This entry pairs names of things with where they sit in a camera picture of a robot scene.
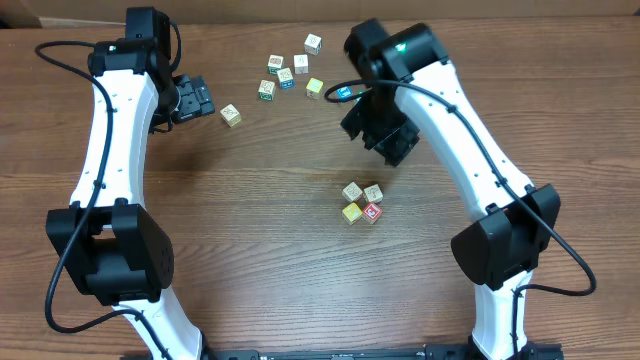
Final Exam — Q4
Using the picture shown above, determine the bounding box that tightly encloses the white wood block letter T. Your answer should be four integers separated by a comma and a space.
363, 184, 383, 204

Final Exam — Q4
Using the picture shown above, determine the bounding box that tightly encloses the wood block letter E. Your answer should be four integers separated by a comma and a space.
342, 182, 363, 203

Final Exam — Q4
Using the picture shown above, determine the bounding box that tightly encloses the red sided wood block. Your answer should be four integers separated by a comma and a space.
362, 202, 383, 224

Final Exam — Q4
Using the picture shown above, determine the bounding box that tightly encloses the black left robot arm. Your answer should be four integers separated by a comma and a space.
44, 34, 214, 359

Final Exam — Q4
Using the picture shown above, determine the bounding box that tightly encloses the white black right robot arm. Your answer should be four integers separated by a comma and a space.
341, 19, 564, 359

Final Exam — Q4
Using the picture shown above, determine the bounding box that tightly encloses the plain wood block yellow side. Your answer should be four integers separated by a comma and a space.
220, 104, 242, 127

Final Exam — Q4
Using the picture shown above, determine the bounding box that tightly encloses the blue top wood block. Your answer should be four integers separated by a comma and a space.
337, 87, 352, 98

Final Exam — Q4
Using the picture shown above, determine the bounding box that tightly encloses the wood block green R side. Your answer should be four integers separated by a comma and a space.
258, 80, 276, 101

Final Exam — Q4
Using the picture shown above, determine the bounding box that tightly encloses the wood block blue side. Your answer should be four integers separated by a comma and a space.
276, 68, 294, 90

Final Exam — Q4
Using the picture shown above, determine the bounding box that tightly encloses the plain white wood block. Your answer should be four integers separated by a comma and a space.
293, 54, 309, 75

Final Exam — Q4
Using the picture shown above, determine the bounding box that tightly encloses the white wood block far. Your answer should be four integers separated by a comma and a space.
304, 33, 322, 56

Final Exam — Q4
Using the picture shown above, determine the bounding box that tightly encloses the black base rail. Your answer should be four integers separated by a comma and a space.
201, 342, 565, 360

